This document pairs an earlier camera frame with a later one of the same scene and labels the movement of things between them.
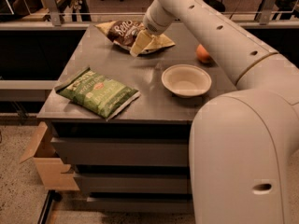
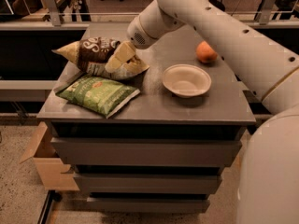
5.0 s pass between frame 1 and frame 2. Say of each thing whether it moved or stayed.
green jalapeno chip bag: stayed
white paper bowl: stayed
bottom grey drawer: stayed
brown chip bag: moved
